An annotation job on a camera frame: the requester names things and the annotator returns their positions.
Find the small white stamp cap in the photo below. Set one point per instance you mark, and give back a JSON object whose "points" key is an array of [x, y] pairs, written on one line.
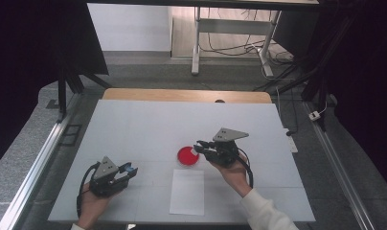
{"points": [[194, 152]]}

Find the white metal desk frame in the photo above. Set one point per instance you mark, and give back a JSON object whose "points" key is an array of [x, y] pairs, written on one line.
{"points": [[233, 26]]}

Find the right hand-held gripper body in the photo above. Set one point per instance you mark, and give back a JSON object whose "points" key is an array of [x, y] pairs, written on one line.
{"points": [[225, 151]]}

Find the white sheet of paper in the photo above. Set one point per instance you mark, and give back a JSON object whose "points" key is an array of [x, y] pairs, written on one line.
{"points": [[187, 191]]}

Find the large white board mat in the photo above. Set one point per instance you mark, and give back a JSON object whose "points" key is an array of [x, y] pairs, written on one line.
{"points": [[143, 127]]}

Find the person's left hand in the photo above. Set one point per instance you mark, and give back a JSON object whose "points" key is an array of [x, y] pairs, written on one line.
{"points": [[92, 204]]}

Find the person's right hand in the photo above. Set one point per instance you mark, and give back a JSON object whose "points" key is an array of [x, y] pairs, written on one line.
{"points": [[234, 177]]}

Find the white power strip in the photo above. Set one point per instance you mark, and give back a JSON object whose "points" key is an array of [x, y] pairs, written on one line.
{"points": [[291, 142]]}

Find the aluminium rail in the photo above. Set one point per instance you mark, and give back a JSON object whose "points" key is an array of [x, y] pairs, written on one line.
{"points": [[338, 166], [38, 163]]}

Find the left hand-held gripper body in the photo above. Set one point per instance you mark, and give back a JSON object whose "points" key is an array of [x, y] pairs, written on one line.
{"points": [[104, 171]]}

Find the black curtain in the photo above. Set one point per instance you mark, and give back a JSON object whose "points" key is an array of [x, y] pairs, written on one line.
{"points": [[367, 80], [28, 48]]}

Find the red round ink pad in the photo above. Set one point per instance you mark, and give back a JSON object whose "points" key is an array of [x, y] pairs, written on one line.
{"points": [[186, 157]]}

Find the black metal frame stand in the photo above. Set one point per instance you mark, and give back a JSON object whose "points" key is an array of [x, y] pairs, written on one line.
{"points": [[319, 80]]}

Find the black tripod stand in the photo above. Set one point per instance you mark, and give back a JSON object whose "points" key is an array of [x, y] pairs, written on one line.
{"points": [[63, 92]]}

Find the small white plug adapter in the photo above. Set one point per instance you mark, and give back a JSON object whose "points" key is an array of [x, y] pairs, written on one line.
{"points": [[314, 115]]}

